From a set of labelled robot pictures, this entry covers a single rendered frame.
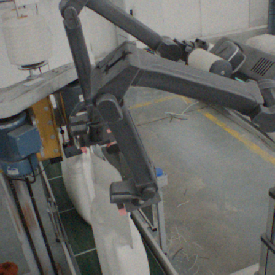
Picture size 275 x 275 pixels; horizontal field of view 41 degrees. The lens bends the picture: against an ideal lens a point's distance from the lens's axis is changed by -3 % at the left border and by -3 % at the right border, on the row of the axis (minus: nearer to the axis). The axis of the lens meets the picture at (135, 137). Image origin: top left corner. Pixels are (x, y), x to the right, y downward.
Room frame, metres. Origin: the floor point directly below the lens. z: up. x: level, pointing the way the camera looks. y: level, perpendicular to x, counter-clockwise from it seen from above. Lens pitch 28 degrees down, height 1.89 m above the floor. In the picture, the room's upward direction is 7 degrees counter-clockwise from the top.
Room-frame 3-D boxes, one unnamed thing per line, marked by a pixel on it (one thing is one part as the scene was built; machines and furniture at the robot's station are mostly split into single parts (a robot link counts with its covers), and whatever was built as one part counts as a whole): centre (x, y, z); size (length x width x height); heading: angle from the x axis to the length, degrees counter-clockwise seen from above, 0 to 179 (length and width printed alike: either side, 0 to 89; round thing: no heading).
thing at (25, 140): (1.26, 0.41, 1.25); 0.10 x 0.08 x 0.12; 134
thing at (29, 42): (1.39, 0.35, 1.61); 0.17 x 0.17 x 0.17
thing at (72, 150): (1.56, 0.30, 1.04); 0.08 x 0.06 x 0.05; 109
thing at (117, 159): (2.23, 0.11, 0.54); 1.05 x 0.02 x 0.41; 19
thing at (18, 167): (1.33, 0.49, 1.21); 0.15 x 0.15 x 0.25
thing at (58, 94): (1.62, 0.35, 1.26); 0.22 x 0.05 x 0.16; 19
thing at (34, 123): (1.43, 0.43, 1.23); 0.28 x 0.07 x 0.16; 19
